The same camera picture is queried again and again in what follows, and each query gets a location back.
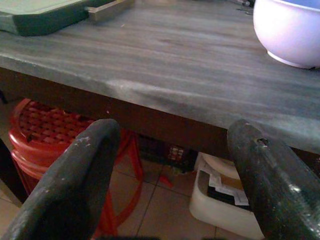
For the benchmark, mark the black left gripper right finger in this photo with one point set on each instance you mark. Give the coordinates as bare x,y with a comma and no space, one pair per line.
272,185

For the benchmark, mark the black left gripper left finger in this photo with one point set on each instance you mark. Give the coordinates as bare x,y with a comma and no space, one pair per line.
67,180

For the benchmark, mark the red plastic stool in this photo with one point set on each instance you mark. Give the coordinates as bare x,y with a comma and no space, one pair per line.
47,140

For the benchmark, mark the white plastic bin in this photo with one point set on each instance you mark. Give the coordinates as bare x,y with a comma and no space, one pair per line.
220,200

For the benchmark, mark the grey wooden table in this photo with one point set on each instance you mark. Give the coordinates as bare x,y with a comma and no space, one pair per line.
160,75

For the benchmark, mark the white bowl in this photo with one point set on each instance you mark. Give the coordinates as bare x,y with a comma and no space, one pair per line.
287,30

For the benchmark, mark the green tray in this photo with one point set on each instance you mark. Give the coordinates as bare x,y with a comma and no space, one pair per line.
42,15

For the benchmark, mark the wooden block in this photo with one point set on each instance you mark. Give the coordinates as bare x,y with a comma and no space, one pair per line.
110,10

